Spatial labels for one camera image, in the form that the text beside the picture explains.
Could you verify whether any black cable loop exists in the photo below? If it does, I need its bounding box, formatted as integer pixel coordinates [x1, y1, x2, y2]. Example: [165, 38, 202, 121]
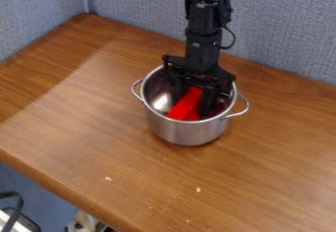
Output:
[0, 192, 25, 232]

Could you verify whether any red rectangular block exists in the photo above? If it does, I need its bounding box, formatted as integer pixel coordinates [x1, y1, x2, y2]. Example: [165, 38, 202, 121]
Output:
[166, 87, 202, 121]

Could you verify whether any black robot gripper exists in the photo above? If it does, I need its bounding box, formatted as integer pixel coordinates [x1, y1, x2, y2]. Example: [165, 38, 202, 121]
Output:
[162, 35, 236, 118]

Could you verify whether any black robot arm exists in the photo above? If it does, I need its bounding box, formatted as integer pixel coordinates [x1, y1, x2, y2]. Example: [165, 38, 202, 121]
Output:
[162, 0, 236, 121]

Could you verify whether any stainless steel pot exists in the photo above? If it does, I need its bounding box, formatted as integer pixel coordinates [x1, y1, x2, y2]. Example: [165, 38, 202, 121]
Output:
[130, 67, 250, 146]

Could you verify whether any white object below table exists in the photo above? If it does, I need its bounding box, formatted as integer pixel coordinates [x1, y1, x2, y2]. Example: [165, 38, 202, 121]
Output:
[62, 211, 116, 232]

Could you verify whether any black and grey corner object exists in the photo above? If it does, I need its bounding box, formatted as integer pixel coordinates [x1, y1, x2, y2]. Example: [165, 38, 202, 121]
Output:
[0, 208, 42, 232]

